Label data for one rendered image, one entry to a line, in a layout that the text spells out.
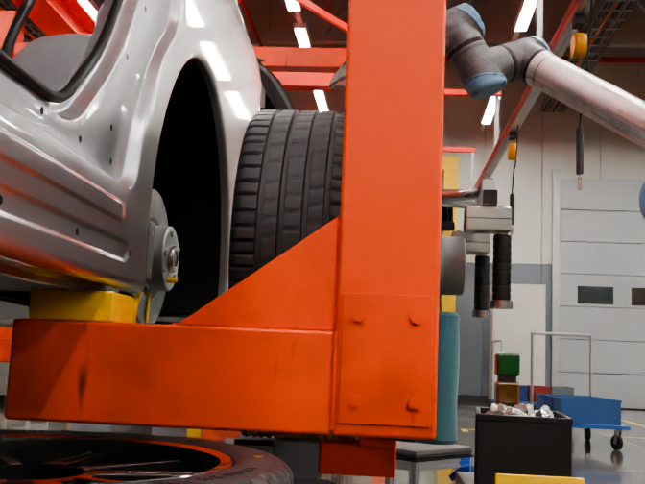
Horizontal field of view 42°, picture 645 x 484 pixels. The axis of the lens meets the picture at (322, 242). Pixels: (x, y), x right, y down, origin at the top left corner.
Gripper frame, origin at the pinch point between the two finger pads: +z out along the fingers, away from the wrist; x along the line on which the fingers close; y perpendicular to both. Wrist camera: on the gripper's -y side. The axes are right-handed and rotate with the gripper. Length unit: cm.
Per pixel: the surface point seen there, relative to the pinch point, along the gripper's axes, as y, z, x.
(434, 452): 119, 14, -95
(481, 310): 14, -8, -61
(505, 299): -19, -8, -62
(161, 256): -3, 52, -20
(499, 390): -35, 3, -76
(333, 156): -29.6, 10.0, -23.5
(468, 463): 134, 4, -105
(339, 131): -24.8, 6.4, -18.2
